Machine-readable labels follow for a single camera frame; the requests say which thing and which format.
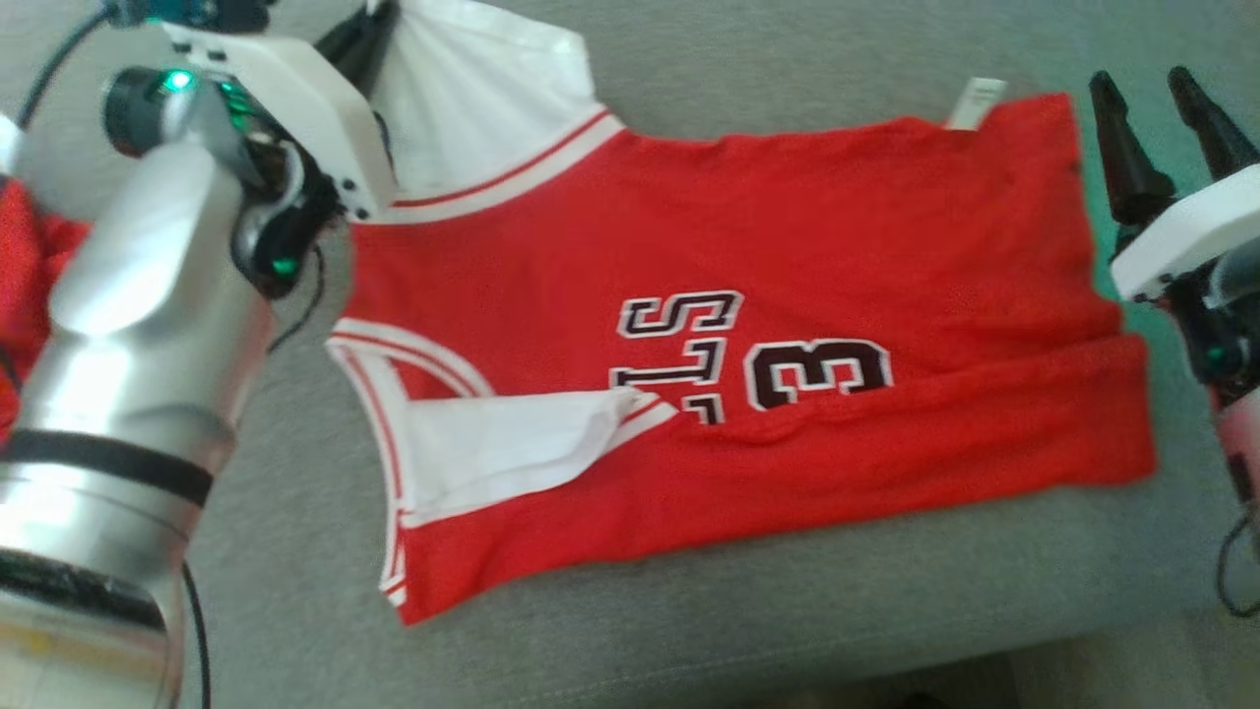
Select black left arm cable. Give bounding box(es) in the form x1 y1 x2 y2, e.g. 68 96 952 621
14 0 220 131

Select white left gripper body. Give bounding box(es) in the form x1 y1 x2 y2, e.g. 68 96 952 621
161 22 401 223

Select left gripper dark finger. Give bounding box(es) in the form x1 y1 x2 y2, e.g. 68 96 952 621
314 0 396 66
339 4 401 98

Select red jersey with white sleeves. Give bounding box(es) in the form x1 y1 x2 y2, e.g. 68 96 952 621
324 0 1159 629

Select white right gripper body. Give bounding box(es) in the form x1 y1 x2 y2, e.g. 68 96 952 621
1109 161 1260 302

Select grey fabric sofa seat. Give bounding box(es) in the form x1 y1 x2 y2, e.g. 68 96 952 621
0 0 1260 709

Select red shorts with white stripe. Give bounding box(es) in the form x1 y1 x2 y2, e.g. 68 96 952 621
0 175 93 442

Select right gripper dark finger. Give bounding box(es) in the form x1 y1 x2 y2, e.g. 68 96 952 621
1166 65 1260 182
1088 70 1178 229

